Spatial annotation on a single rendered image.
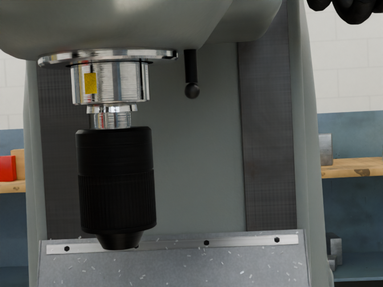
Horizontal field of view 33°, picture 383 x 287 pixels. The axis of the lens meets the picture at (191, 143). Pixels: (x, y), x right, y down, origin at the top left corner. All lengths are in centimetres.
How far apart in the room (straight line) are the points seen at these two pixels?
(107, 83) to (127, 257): 43
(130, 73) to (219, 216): 42
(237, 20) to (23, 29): 22
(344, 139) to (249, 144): 391
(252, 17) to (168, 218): 34
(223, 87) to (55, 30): 46
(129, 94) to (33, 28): 8
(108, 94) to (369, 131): 436
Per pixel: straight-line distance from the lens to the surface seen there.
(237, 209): 78
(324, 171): 384
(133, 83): 39
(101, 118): 40
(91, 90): 38
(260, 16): 52
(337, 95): 467
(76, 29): 33
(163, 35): 34
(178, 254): 78
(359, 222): 476
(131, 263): 78
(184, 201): 78
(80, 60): 37
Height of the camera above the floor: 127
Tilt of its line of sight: 3 degrees down
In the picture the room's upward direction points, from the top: 3 degrees counter-clockwise
